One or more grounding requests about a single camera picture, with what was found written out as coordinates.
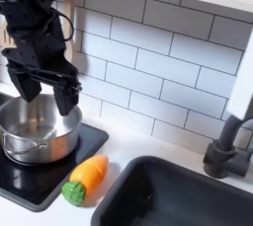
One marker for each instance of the dark grey sink basin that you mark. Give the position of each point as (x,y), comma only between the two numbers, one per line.
(181,200)

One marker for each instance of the dark grey tap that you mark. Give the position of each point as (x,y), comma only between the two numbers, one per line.
(224,157)

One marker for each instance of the orange toy carrot green top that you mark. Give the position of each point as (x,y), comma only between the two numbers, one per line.
(89,174)

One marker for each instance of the wooden slotted spatula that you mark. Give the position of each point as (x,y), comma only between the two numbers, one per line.
(6,39)

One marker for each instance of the black toy cooktop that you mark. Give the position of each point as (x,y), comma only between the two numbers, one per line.
(33,187)

